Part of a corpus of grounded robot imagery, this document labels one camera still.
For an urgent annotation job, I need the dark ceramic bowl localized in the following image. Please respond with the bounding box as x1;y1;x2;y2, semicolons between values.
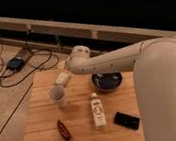
91;72;122;92

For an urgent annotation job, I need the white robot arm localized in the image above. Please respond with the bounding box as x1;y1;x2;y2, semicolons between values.
65;35;176;141

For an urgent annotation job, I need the white plastic bottle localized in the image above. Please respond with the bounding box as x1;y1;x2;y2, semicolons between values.
90;92;107;128

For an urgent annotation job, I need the white paper cup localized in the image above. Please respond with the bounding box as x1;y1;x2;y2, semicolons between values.
49;85;67;108

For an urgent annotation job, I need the wooden square table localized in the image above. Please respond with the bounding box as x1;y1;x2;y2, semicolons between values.
23;69;145;141

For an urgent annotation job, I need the black rectangular case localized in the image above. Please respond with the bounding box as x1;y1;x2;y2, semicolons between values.
114;112;140;130

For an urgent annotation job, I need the blue power adapter box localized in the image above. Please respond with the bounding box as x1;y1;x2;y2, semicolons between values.
7;58;24;71

